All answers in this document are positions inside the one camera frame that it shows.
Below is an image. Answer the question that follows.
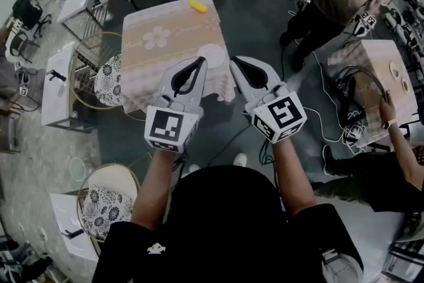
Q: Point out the person's right forearm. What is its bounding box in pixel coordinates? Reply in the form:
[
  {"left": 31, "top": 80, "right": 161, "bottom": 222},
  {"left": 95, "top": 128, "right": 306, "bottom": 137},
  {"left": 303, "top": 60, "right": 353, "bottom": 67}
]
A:
[{"left": 271, "top": 137, "right": 317, "bottom": 218}]

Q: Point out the white cable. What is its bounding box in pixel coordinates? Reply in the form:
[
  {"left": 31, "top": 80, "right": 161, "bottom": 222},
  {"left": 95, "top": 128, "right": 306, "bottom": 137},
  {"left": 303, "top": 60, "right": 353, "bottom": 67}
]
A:
[{"left": 304, "top": 51, "right": 365, "bottom": 147}]

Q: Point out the black frame chair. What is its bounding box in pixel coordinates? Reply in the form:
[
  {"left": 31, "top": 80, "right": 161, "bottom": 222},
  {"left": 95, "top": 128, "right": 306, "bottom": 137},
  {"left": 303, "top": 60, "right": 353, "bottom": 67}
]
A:
[{"left": 9, "top": 31, "right": 40, "bottom": 64}]

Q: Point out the table with beige checked cloth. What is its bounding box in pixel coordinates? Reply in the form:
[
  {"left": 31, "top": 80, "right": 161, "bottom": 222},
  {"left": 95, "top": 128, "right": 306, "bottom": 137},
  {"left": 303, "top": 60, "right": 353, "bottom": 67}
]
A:
[{"left": 327, "top": 39, "right": 420, "bottom": 148}]

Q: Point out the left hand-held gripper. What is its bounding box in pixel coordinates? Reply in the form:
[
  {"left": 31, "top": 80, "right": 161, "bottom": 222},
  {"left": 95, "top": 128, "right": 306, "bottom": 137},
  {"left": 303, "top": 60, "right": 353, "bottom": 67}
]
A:
[{"left": 144, "top": 56, "right": 208, "bottom": 154}]

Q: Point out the beige flower print tablecloth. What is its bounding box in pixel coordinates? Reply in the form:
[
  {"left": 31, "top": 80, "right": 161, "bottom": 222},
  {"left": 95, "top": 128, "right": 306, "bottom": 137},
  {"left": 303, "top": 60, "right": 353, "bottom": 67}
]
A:
[{"left": 120, "top": 0, "right": 237, "bottom": 114}]

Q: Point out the white round plate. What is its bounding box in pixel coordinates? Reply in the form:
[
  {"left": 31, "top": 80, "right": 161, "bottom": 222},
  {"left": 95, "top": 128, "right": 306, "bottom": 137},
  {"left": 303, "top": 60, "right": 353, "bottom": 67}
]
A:
[{"left": 196, "top": 43, "right": 227, "bottom": 69}]

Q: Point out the person's left forearm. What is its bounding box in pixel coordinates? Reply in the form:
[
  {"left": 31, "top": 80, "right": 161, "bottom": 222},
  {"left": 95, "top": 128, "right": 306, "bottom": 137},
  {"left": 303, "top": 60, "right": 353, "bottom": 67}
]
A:
[{"left": 131, "top": 148, "right": 182, "bottom": 231}]

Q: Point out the person's black shirt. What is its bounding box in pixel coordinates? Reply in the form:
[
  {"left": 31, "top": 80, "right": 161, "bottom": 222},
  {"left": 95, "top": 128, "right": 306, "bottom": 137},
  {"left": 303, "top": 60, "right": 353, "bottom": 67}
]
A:
[{"left": 91, "top": 165, "right": 365, "bottom": 283}]

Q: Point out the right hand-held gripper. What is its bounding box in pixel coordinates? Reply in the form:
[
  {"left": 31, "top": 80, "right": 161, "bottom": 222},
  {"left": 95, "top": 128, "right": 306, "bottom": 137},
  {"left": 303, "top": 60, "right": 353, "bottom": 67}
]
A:
[{"left": 229, "top": 56, "right": 308, "bottom": 144}]

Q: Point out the yellow banana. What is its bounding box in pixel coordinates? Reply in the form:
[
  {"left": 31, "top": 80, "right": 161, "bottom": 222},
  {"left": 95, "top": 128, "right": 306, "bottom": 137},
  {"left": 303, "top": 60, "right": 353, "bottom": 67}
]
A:
[{"left": 187, "top": 0, "right": 208, "bottom": 13}]

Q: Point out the gold wire chair floral cushion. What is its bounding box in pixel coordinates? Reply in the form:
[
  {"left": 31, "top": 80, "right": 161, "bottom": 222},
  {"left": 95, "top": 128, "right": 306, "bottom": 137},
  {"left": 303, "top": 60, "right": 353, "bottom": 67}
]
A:
[
  {"left": 68, "top": 31, "right": 125, "bottom": 110},
  {"left": 76, "top": 164, "right": 140, "bottom": 243}
]

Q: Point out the grey shoulder pouch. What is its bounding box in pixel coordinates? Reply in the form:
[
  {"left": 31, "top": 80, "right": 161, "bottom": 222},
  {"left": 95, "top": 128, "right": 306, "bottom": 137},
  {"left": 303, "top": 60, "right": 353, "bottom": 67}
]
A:
[{"left": 321, "top": 248, "right": 364, "bottom": 283}]

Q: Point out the clear round bowl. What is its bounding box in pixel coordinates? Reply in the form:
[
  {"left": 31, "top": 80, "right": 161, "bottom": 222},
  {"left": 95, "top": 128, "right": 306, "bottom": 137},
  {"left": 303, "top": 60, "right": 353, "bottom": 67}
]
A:
[{"left": 69, "top": 156, "right": 87, "bottom": 182}]

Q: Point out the black office chair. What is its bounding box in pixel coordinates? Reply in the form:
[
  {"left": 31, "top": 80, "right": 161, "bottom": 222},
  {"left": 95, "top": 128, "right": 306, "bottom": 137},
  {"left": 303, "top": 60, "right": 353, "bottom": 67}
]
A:
[{"left": 12, "top": 0, "right": 52, "bottom": 39}]

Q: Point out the black cable bundle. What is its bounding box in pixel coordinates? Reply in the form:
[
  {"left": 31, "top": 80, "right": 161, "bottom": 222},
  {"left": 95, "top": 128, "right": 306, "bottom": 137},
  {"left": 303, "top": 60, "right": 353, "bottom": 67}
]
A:
[{"left": 336, "top": 65, "right": 390, "bottom": 103}]

